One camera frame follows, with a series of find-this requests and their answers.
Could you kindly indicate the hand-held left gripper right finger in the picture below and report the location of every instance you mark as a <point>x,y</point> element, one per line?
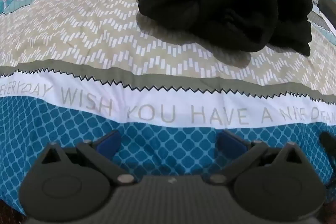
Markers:
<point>231,144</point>

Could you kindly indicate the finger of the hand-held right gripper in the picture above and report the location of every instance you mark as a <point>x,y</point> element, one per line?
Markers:
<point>328,144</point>

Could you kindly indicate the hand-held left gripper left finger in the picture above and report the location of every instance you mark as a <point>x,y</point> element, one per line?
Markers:
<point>109,144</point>

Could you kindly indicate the black pants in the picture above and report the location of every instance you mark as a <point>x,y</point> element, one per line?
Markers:
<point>236,3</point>

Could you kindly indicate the printed patterned bedsheet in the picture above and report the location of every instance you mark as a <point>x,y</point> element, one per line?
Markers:
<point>105,29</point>

